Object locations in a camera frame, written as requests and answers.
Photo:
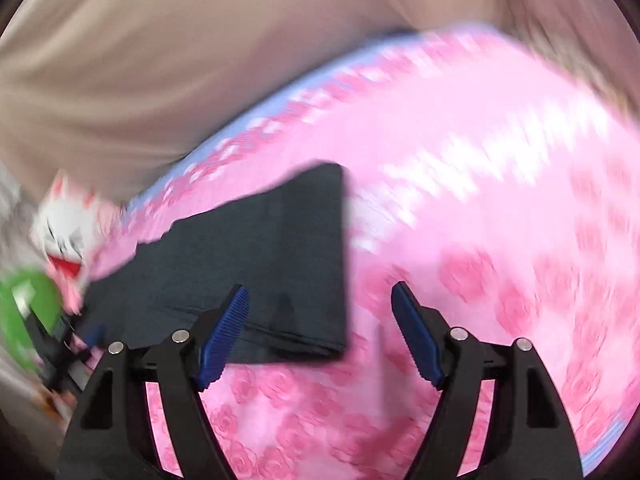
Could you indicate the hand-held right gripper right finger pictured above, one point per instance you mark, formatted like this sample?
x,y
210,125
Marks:
x,y
412,332

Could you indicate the dark grey pants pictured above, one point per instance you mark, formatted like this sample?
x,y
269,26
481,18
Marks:
x,y
260,240

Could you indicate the person in beige shirt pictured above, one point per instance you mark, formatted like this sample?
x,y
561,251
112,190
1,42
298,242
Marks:
x,y
175,60

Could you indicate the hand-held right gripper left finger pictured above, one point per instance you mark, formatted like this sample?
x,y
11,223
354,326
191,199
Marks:
x,y
225,340

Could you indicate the pink floral blanket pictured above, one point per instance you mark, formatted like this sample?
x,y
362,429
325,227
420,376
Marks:
x,y
475,200

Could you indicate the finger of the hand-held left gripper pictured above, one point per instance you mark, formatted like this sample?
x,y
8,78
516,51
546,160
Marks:
x,y
60,360

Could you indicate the white plush toy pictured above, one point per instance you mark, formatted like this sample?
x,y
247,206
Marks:
x,y
65,230

